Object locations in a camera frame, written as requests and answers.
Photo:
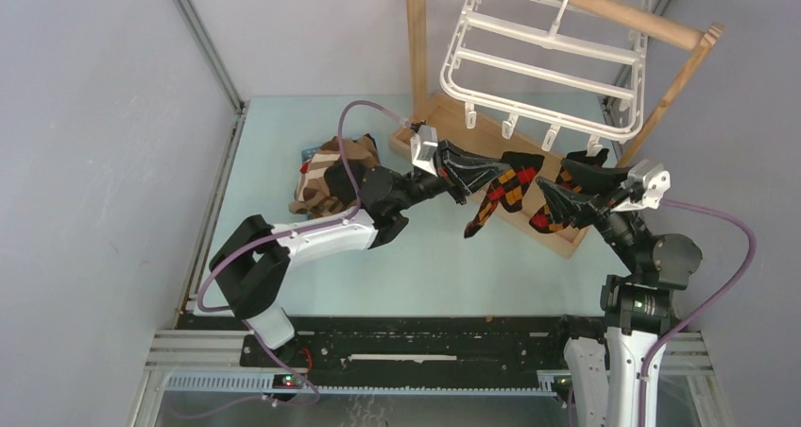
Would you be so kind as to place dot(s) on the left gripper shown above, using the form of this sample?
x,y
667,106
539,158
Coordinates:
x,y
476,171

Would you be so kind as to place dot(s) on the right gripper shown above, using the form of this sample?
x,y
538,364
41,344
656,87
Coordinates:
x,y
599,180

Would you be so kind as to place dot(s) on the red black argyle sock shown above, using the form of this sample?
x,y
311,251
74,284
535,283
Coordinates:
x,y
553,215

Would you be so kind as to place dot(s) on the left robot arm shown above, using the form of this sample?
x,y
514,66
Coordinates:
x,y
251,265

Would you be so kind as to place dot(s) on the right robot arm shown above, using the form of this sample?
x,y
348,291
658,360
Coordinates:
x,y
615,363

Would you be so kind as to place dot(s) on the pile of socks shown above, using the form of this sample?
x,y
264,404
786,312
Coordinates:
x,y
324,188

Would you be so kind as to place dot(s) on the white plastic clip hanger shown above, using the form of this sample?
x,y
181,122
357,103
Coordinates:
x,y
550,62

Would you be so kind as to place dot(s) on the light blue perforated basket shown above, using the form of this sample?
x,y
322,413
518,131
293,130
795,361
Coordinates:
x,y
307,154

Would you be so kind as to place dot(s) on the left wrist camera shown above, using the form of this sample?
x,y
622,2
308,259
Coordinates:
x,y
424,146

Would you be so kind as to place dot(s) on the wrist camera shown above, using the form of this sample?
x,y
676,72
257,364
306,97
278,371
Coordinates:
x,y
424,146
645,186

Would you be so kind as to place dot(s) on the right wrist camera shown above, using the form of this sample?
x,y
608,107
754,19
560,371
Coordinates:
x,y
645,186

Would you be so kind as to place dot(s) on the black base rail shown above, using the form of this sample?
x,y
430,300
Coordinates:
x,y
433,353

